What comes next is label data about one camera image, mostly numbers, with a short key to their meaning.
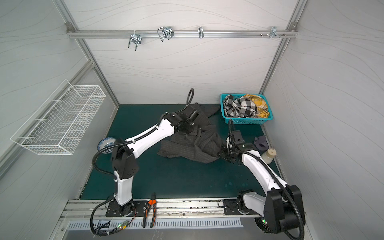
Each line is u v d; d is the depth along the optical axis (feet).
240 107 3.35
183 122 2.01
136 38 2.57
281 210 1.31
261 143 3.03
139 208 2.42
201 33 2.57
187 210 2.41
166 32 2.51
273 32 2.51
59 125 2.25
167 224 2.30
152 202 2.45
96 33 2.69
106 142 3.12
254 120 3.33
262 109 3.42
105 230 2.22
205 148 2.94
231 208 2.40
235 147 2.05
